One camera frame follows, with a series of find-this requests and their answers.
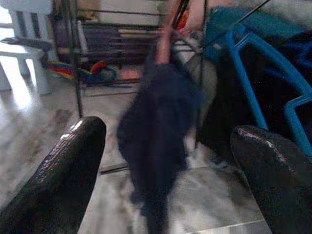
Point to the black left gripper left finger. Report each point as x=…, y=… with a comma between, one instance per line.
x=61, y=175

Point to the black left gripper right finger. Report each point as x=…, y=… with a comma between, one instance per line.
x=275, y=175

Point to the blue plastic hanger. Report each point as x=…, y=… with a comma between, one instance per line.
x=244, y=73

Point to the pink plastic hanger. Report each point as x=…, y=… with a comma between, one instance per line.
x=167, y=36

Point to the black metal clothes rack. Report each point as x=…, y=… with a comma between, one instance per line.
x=77, y=85

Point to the black garment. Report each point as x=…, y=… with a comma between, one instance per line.
x=268, y=80

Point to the dark navy garment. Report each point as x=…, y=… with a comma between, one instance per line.
x=156, y=134

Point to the colourful toy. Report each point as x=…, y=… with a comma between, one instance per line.
x=97, y=68

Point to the pink cloth piece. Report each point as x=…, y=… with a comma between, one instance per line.
x=129, y=73

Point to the white plastic chair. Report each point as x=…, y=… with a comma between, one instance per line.
x=14, y=51

